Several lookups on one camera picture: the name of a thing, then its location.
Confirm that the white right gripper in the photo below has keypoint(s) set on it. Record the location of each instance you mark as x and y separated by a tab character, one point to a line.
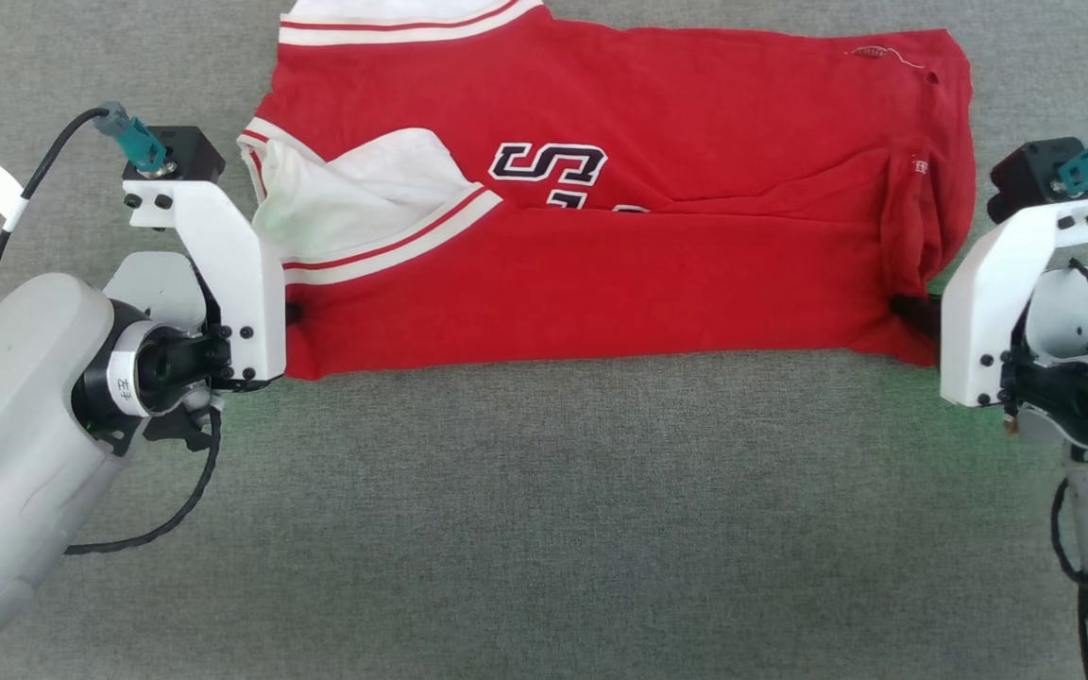
974	321

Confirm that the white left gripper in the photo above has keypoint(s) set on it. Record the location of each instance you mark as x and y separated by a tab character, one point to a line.
242	302

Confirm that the red basketball jersey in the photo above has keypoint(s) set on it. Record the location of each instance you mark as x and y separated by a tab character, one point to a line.
648	283

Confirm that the white wrist label band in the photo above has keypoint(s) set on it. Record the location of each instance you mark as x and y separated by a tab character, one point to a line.
127	382

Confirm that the grey fabric sofa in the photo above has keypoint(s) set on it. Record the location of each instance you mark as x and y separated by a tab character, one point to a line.
553	519

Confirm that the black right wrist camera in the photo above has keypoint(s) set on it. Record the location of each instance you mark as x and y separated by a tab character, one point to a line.
1026	179

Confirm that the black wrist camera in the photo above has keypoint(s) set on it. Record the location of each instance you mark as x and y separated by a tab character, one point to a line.
1026	179
187	153

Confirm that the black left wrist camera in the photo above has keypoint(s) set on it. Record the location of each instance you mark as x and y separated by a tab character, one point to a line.
187	153

